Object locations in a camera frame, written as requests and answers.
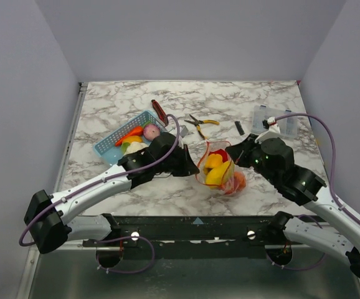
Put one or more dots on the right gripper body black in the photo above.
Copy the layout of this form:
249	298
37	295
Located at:
240	151

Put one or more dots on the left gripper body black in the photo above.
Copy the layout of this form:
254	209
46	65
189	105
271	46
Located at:
174	166

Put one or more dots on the red bell pepper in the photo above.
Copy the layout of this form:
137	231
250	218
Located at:
222	153

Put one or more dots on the yellow bell pepper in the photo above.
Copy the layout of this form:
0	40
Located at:
213	161

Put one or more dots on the yellow lemon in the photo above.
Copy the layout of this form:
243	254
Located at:
220	175

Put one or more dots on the clear zip bag orange zipper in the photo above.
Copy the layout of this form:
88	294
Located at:
201	177

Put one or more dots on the red apple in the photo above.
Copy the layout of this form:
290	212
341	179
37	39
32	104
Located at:
232	185

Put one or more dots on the yellow orange fruit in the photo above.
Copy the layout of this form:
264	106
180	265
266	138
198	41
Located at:
131	139

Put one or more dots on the blue plastic basket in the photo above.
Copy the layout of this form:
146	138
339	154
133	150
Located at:
106	149

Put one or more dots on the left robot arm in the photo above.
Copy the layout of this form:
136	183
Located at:
53	219

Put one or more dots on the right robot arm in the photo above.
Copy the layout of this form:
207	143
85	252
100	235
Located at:
274	160

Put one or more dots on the purple onion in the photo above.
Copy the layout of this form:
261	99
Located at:
151	131

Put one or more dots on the clear plastic parts box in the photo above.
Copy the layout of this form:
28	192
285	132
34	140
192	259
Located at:
288	126

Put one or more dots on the orange carrot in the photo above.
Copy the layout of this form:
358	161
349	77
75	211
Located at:
138	130

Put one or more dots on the white green cauliflower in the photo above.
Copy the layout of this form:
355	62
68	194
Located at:
135	147

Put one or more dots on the red black utility knife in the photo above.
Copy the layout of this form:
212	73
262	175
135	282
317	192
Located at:
160	112

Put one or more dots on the yellow handled pliers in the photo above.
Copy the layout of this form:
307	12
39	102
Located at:
197	123

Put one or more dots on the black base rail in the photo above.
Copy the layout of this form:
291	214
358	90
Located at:
191	237

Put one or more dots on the aluminium frame rail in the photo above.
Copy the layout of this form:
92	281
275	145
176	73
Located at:
33	265

